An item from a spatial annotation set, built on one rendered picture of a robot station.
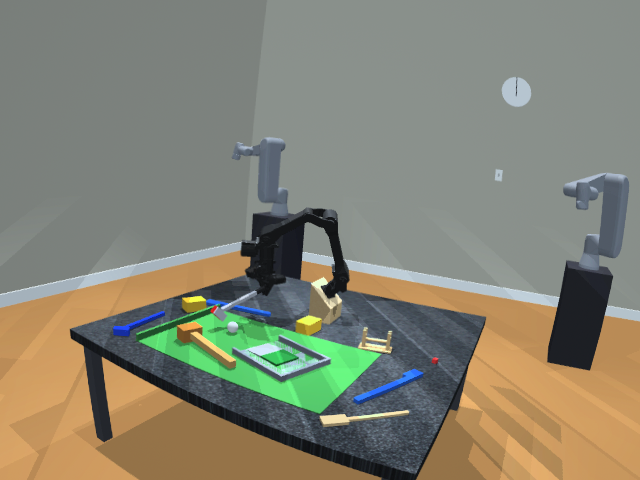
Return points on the green rectangular mat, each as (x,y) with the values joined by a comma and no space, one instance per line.
(313,391)

